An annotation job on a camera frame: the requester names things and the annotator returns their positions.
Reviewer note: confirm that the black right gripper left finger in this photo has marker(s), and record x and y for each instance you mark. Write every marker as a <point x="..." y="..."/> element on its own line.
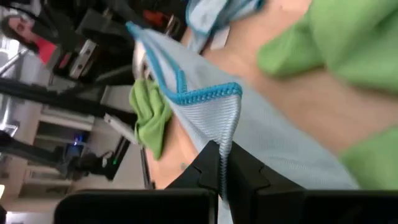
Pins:
<point x="202" y="177"/>

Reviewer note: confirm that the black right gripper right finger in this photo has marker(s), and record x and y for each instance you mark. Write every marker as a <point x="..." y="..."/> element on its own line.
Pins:
<point x="245" y="180"/>

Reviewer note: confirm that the light blue microfiber towel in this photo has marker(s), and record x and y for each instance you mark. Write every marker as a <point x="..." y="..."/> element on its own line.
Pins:
<point x="264" y="133"/>
<point x="211" y="12"/>

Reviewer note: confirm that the person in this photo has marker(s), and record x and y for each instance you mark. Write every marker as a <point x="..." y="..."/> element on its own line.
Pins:
<point x="18" y="28"/>

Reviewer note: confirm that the white paper tag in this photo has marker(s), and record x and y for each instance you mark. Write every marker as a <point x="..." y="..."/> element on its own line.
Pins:
<point x="220" y="39"/>

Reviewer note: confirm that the black aluminium table frame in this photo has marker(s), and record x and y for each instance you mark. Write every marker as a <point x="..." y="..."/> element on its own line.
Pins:
<point x="46" y="95"/>

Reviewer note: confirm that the silver aluminium bracket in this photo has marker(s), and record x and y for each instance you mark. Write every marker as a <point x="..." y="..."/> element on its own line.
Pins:
<point x="119" y="127"/>

